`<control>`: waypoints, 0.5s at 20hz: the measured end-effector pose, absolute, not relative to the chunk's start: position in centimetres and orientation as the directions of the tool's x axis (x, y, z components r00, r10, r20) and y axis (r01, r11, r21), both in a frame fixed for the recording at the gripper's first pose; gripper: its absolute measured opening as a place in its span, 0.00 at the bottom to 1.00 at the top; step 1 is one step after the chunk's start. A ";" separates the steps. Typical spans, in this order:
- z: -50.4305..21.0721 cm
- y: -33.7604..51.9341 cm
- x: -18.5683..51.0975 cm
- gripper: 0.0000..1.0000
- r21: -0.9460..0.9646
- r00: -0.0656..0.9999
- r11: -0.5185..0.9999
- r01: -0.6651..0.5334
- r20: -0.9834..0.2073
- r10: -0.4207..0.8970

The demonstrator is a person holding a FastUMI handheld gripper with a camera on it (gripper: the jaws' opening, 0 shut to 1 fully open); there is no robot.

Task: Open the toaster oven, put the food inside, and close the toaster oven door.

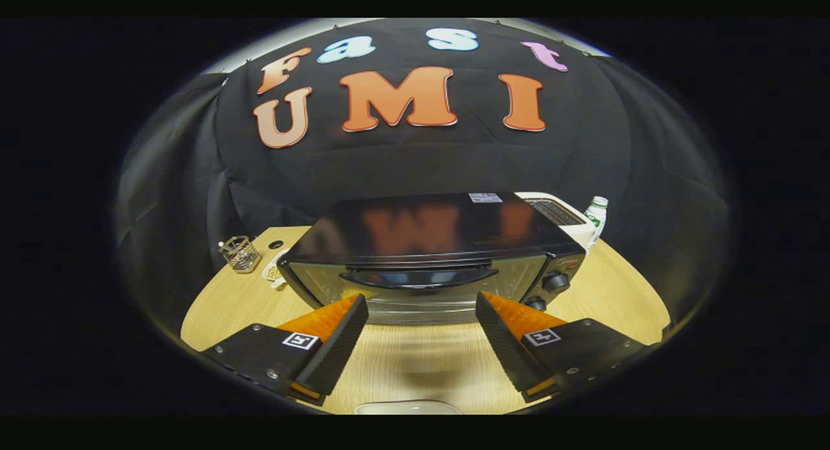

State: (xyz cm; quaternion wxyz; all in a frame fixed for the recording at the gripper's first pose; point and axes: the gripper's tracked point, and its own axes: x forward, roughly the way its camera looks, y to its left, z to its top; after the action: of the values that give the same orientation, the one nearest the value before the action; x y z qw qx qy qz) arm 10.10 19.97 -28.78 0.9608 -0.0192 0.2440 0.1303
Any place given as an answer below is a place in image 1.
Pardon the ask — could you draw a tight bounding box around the white pop-up toaster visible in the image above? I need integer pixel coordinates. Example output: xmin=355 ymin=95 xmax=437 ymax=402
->
xmin=516 ymin=192 xmax=597 ymax=250

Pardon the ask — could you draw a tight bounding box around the white bottle green label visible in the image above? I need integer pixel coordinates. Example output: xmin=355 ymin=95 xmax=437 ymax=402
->
xmin=584 ymin=196 xmax=610 ymax=250

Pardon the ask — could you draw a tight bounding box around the white plate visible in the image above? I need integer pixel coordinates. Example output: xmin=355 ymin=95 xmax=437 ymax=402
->
xmin=355 ymin=400 xmax=463 ymax=416

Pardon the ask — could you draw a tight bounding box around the black backdrop cloth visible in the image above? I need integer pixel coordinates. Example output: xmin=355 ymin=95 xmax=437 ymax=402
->
xmin=117 ymin=19 xmax=728 ymax=322

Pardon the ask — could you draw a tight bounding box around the metal wire basket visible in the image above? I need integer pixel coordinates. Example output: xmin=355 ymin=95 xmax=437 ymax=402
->
xmin=219 ymin=236 xmax=263 ymax=274

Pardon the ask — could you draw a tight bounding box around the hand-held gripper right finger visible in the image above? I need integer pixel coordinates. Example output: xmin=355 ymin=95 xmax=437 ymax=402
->
xmin=475 ymin=291 xmax=648 ymax=403

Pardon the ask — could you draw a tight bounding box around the small white patterned dish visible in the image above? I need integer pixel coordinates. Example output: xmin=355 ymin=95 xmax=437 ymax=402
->
xmin=262 ymin=249 xmax=290 ymax=290

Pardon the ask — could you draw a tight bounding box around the black toaster oven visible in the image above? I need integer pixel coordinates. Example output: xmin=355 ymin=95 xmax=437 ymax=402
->
xmin=278 ymin=192 xmax=588 ymax=326

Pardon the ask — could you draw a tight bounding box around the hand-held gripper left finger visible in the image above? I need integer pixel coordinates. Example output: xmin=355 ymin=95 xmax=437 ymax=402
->
xmin=202 ymin=294 xmax=370 ymax=407

